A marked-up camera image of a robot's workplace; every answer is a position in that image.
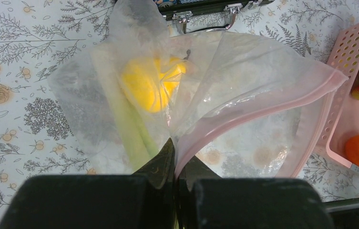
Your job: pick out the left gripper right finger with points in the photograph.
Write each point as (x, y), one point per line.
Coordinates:
(207, 201)

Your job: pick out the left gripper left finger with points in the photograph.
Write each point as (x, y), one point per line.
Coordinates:
(142, 200)

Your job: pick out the clear pink zip bag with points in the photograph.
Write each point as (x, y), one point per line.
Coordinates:
(252, 106)

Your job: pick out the yellow pear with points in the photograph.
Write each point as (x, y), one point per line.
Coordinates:
(150, 84)

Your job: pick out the green celery stalk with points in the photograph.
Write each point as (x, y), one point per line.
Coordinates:
(138, 144)

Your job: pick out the pink plastic basket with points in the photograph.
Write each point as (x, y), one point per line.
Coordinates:
(343, 119)

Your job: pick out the black poker chip case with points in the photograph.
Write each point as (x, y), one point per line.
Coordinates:
(181, 11)

